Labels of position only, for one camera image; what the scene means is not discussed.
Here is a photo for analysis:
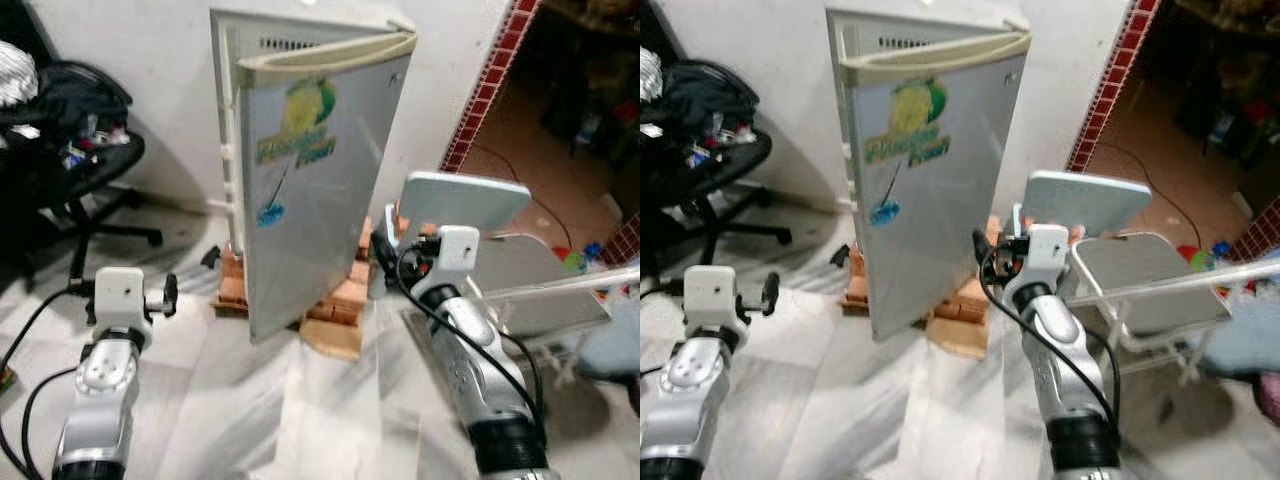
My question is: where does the silver mini fridge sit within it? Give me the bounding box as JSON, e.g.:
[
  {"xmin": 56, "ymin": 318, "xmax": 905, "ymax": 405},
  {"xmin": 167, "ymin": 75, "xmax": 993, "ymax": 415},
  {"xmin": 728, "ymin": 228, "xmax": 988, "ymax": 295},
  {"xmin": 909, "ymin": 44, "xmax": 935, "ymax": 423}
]
[
  {"xmin": 825, "ymin": 5, "xmax": 1034, "ymax": 345},
  {"xmin": 208, "ymin": 8, "xmax": 420, "ymax": 345}
]

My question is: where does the light blue plastic chair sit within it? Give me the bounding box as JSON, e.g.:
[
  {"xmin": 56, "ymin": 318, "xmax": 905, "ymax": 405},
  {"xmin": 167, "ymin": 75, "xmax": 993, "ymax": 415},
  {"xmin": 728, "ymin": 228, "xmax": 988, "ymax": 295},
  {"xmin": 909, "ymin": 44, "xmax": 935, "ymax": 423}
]
[
  {"xmin": 384, "ymin": 170, "xmax": 534, "ymax": 301},
  {"xmin": 1009, "ymin": 169, "xmax": 1154, "ymax": 292}
]

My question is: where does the brown cardboard piece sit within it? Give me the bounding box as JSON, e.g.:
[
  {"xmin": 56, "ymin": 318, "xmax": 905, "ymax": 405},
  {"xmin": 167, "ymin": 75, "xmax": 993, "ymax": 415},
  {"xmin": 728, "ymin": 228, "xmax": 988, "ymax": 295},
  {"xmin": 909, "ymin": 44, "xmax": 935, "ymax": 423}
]
[
  {"xmin": 297, "ymin": 315, "xmax": 364, "ymax": 362},
  {"xmin": 924, "ymin": 315, "xmax": 992, "ymax": 362}
]

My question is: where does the black office chair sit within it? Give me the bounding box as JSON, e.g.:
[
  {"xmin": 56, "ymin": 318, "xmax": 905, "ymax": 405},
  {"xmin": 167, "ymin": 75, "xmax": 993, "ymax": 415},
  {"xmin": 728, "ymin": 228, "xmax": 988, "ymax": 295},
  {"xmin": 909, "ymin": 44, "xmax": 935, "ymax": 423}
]
[
  {"xmin": 0, "ymin": 60, "xmax": 167, "ymax": 293},
  {"xmin": 640, "ymin": 60, "xmax": 792, "ymax": 267}
]

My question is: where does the grey folding chair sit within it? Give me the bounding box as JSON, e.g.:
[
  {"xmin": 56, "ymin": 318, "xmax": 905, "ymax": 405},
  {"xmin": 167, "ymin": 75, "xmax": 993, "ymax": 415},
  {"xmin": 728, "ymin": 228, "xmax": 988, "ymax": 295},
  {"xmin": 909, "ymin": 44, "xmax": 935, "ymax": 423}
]
[
  {"xmin": 1066, "ymin": 231, "xmax": 1280, "ymax": 387},
  {"xmin": 468, "ymin": 231, "xmax": 641, "ymax": 387}
]

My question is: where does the red tiled pillar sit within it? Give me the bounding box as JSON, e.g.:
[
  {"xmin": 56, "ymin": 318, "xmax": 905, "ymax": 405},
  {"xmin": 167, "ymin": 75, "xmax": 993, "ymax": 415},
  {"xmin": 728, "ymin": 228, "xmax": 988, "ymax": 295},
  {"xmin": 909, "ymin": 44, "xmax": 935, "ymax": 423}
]
[
  {"xmin": 1064, "ymin": 0, "xmax": 1167, "ymax": 174},
  {"xmin": 1224, "ymin": 194, "xmax": 1280, "ymax": 264},
  {"xmin": 439, "ymin": 0, "xmax": 547, "ymax": 174},
  {"xmin": 599, "ymin": 213, "xmax": 641, "ymax": 267}
]

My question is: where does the pale blue cloth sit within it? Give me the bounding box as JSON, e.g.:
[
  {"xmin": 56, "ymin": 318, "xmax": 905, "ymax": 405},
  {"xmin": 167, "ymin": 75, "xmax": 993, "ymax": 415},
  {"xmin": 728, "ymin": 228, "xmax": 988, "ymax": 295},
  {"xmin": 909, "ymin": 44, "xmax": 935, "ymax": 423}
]
[
  {"xmin": 578, "ymin": 294, "xmax": 641, "ymax": 382},
  {"xmin": 1194, "ymin": 299, "xmax": 1280, "ymax": 382}
]

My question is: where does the dark clothes pile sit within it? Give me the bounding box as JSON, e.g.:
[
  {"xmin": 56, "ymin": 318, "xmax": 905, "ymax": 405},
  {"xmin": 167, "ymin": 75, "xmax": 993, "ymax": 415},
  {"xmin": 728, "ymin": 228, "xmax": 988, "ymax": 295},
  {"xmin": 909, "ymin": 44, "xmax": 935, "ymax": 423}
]
[
  {"xmin": 28, "ymin": 61, "xmax": 134, "ymax": 151},
  {"xmin": 664, "ymin": 61, "xmax": 762, "ymax": 151}
]

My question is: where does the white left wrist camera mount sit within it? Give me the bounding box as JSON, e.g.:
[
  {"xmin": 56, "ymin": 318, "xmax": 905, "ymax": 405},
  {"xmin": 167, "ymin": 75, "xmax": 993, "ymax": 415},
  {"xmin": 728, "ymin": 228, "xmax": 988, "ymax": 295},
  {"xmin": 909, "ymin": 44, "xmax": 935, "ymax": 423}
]
[
  {"xmin": 682, "ymin": 264, "xmax": 747, "ymax": 327},
  {"xmin": 92, "ymin": 266, "xmax": 152, "ymax": 327}
]

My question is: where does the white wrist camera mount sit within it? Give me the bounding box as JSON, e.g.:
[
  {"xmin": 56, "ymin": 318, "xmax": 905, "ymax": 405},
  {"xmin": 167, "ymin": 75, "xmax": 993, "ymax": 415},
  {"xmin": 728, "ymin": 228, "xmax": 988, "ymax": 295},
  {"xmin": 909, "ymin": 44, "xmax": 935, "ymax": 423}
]
[
  {"xmin": 1014, "ymin": 223, "xmax": 1072, "ymax": 292},
  {"xmin": 92, "ymin": 266, "xmax": 152, "ymax": 327},
  {"xmin": 424, "ymin": 224, "xmax": 482, "ymax": 292},
  {"xmin": 682, "ymin": 264, "xmax": 747, "ymax": 327}
]

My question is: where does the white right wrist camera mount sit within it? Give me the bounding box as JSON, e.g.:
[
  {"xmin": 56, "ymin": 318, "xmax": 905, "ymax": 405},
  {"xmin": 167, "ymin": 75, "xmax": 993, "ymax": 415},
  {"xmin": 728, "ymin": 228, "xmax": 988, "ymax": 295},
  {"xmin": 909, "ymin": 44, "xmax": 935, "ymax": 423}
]
[
  {"xmin": 424, "ymin": 224, "xmax": 482, "ymax": 292},
  {"xmin": 1014, "ymin": 223, "xmax": 1072, "ymax": 292}
]

